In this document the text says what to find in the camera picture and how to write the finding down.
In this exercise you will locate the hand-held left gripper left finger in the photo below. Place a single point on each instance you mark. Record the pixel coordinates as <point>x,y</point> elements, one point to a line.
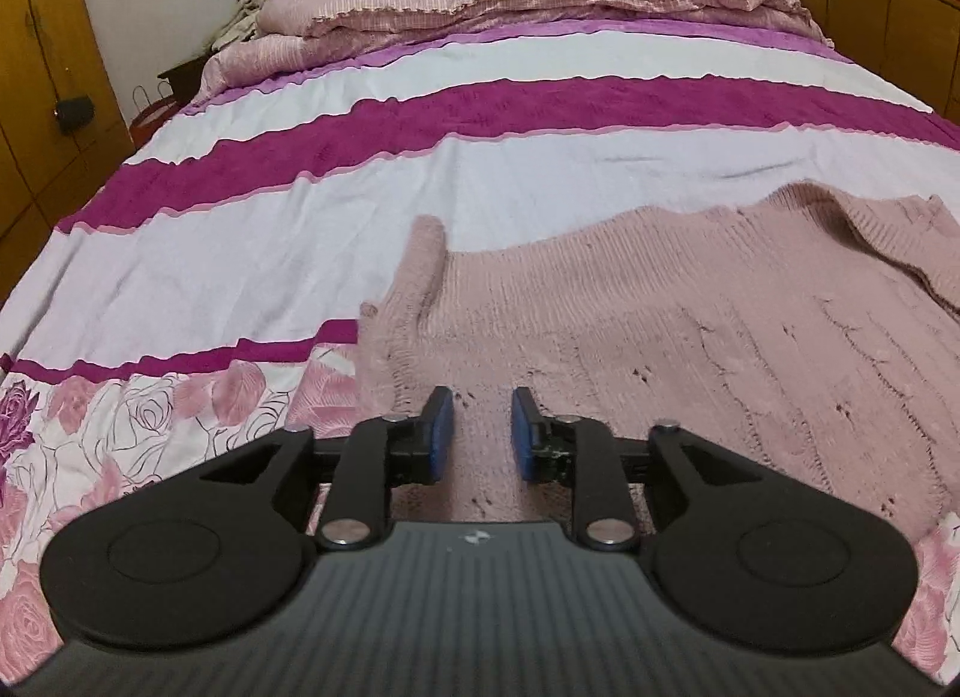
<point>441,434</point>

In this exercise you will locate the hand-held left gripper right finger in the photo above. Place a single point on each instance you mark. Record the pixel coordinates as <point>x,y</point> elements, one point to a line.
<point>523,434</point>

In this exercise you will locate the pink knitted sweater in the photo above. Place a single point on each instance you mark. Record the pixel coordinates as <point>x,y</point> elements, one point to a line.
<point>637,307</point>

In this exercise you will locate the striped floral bed sheet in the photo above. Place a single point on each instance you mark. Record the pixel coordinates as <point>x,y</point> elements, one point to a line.
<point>262,217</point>

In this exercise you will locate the red paper bag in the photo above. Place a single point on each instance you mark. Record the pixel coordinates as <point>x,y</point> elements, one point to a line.
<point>154,121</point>

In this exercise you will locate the dark wooden nightstand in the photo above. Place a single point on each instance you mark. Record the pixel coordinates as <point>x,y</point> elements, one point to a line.
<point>184,78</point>

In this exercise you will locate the pale cloth pile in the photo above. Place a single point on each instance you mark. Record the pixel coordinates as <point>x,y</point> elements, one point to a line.
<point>238,21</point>

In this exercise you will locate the black wardrobe knob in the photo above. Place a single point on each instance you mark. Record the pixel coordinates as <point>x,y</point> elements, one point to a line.
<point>75,113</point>

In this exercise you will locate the wooden wardrobe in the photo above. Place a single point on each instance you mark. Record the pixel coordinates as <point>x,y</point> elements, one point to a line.
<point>45,104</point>

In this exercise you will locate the wooden side cabinet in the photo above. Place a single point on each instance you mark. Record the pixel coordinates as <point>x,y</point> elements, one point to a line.
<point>877,21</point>

